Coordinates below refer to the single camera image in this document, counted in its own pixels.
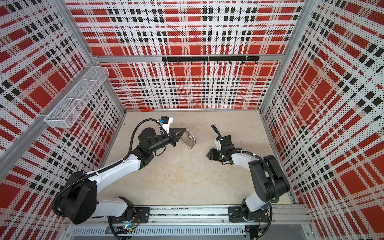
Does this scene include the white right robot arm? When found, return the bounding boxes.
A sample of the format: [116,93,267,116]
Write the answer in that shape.
[207,135,290,222]

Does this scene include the black hook rail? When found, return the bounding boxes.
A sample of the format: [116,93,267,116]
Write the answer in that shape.
[162,56,260,64]

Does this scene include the red-handled key organizer ring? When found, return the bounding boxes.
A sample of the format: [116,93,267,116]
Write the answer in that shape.
[181,128,198,150]

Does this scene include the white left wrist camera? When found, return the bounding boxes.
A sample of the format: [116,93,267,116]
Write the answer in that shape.
[159,116,173,134]

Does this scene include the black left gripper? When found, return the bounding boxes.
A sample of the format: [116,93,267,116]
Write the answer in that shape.
[149,127,186,153]

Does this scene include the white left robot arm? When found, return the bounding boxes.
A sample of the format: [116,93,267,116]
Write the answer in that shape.
[52,128,186,225]

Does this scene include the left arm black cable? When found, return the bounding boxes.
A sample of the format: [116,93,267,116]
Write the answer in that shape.
[51,118,164,217]

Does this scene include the white wire mesh basket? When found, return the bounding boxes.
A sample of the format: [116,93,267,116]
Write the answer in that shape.
[45,66,109,129]

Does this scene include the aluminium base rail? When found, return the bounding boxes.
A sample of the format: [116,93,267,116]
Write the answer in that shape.
[61,204,316,240]

